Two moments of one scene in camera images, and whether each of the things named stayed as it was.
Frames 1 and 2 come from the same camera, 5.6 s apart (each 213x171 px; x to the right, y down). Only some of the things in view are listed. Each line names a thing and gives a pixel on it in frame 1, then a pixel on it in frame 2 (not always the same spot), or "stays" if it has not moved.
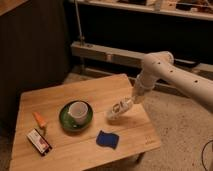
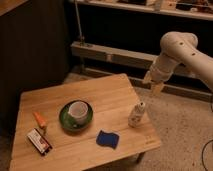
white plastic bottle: x=120 y=107 to x=137 y=116
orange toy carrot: x=42 y=123 stays
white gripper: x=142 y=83 to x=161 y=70
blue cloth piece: x=107 y=139 stays
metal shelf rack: x=113 y=36 stays
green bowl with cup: x=67 y=121 stays
